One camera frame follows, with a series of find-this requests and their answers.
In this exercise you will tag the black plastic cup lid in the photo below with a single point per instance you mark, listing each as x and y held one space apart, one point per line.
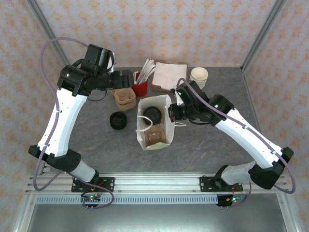
152 114

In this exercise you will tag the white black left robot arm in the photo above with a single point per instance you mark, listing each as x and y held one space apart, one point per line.
60 120

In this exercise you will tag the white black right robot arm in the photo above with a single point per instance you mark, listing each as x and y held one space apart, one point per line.
246 135

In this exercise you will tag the small white paper packet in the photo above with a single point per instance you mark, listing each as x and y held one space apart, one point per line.
136 76

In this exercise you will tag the red cup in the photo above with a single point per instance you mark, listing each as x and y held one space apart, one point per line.
141 89

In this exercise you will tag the stack of cream paper cups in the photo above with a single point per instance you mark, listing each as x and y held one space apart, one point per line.
199 73

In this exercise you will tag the small electronics board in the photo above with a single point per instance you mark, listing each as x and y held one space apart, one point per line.
228 200
91 198

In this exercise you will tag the aluminium table side rail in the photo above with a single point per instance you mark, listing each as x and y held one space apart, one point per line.
25 215
253 101

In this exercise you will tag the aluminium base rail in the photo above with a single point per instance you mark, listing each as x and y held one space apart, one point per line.
157 183

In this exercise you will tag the aluminium frame post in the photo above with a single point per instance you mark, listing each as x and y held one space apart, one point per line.
41 17
263 31

